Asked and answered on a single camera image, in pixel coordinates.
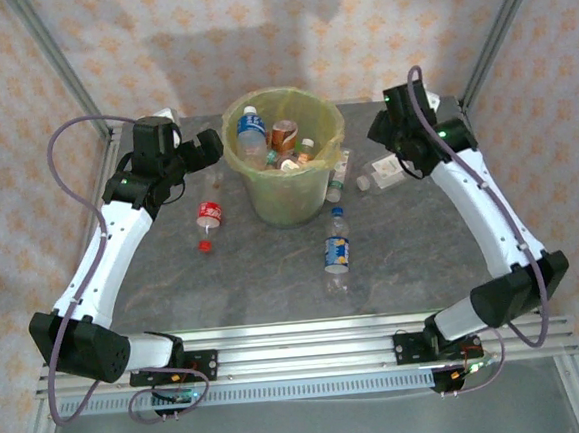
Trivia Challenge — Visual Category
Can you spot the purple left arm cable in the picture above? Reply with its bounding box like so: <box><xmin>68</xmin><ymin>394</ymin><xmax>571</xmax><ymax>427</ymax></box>
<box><xmin>25</xmin><ymin>107</ymin><xmax>212</xmax><ymax>433</ymax></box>

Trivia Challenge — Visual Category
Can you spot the small green circuit board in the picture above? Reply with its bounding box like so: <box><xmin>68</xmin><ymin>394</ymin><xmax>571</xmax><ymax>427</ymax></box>
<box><xmin>448</xmin><ymin>355</ymin><xmax>499</xmax><ymax>380</ymax></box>
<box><xmin>152</xmin><ymin>386</ymin><xmax>198</xmax><ymax>408</ymax></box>

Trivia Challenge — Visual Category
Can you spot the brown striped label bottle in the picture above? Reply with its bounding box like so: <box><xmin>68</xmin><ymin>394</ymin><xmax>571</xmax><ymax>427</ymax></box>
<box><xmin>267</xmin><ymin>119</ymin><xmax>301</xmax><ymax>154</ymax></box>

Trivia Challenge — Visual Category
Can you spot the clear bottle white label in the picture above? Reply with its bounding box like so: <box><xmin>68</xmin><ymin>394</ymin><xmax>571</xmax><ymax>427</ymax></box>
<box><xmin>353</xmin><ymin>150</ymin><xmax>415</xmax><ymax>198</ymax></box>

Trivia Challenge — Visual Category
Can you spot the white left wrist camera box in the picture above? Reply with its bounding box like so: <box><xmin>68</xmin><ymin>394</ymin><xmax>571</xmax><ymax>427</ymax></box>
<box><xmin>152</xmin><ymin>107</ymin><xmax>184</xmax><ymax>149</ymax></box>

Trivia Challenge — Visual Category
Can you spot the grey slotted cable duct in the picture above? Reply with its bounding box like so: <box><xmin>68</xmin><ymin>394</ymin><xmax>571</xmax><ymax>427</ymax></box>
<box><xmin>57</xmin><ymin>368</ymin><xmax>438</xmax><ymax>420</ymax></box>

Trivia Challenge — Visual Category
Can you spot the aluminium mounting rail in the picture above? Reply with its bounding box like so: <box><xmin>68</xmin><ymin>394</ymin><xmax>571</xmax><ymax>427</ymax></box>
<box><xmin>31</xmin><ymin>298</ymin><xmax>579</xmax><ymax>400</ymax></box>

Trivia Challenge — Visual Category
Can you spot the green plastic bin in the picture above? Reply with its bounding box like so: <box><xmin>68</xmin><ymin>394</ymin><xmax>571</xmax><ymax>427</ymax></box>
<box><xmin>240</xmin><ymin>165</ymin><xmax>335</xmax><ymax>233</ymax></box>

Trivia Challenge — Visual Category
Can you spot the red label cola bottle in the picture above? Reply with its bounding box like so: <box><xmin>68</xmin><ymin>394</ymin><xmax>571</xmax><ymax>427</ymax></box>
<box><xmin>190</xmin><ymin>170</ymin><xmax>229</xmax><ymax>255</ymax></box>

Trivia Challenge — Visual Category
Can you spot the blue yellow label water bottle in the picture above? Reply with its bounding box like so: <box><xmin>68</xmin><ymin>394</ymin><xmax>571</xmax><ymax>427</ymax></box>
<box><xmin>318</xmin><ymin>205</ymin><xmax>356</xmax><ymax>295</ymax></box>

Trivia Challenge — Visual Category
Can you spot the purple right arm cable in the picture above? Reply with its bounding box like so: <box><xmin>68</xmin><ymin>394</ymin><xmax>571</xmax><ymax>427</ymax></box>
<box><xmin>405</xmin><ymin>55</ymin><xmax>558</xmax><ymax>401</ymax></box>

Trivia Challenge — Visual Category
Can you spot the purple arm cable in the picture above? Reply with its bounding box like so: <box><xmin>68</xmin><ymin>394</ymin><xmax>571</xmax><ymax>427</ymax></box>
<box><xmin>405</xmin><ymin>55</ymin><xmax>558</xmax><ymax>401</ymax></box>
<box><xmin>25</xmin><ymin>107</ymin><xmax>212</xmax><ymax>433</ymax></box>

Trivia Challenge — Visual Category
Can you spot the black base bracket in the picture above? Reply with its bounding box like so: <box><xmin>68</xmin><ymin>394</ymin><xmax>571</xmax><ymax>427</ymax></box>
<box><xmin>430</xmin><ymin>365</ymin><xmax>468</xmax><ymax>401</ymax></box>
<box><xmin>151</xmin><ymin>403</ymin><xmax>184</xmax><ymax>423</ymax></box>

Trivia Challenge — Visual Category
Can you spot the green label bottle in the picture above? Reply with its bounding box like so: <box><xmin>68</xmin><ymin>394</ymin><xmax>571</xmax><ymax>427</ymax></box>
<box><xmin>262</xmin><ymin>148</ymin><xmax>283</xmax><ymax>172</ymax></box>

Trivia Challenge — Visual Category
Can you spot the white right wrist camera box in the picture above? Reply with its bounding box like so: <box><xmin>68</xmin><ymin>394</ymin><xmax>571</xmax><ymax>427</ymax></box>
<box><xmin>424</xmin><ymin>88</ymin><xmax>463</xmax><ymax>122</ymax></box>

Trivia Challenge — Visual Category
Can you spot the aluminium table side rail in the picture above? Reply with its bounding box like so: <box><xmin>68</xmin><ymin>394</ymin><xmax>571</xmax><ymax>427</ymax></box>
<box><xmin>41</xmin><ymin>126</ymin><xmax>141</xmax><ymax>359</ymax></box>
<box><xmin>458</xmin><ymin>99</ymin><xmax>550</xmax><ymax>322</ymax></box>

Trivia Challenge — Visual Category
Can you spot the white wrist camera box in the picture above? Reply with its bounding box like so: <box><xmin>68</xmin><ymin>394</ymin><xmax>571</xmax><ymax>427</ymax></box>
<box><xmin>152</xmin><ymin>107</ymin><xmax>184</xmax><ymax>149</ymax></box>
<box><xmin>424</xmin><ymin>88</ymin><xmax>463</xmax><ymax>122</ymax></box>

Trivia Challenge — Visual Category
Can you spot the yellow-green trash bin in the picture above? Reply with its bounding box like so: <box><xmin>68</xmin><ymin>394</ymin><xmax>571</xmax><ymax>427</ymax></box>
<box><xmin>218</xmin><ymin>82</ymin><xmax>350</xmax><ymax>181</ymax></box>

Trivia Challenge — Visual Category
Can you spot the aluminium frame post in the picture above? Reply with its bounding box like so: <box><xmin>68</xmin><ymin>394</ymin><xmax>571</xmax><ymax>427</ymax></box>
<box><xmin>5</xmin><ymin>0</ymin><xmax>117</xmax><ymax>149</ymax></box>
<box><xmin>451</xmin><ymin>0</ymin><xmax>557</xmax><ymax>113</ymax></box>

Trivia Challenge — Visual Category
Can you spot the clear bottle green neck band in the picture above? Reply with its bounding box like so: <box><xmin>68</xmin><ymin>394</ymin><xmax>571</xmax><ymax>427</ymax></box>
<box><xmin>321</xmin><ymin>148</ymin><xmax>359</xmax><ymax>205</ymax></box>

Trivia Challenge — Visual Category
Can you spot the grey metal lower panel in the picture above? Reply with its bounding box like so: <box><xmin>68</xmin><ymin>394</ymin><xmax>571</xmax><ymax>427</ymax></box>
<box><xmin>42</xmin><ymin>377</ymin><xmax>579</xmax><ymax>433</ymax></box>

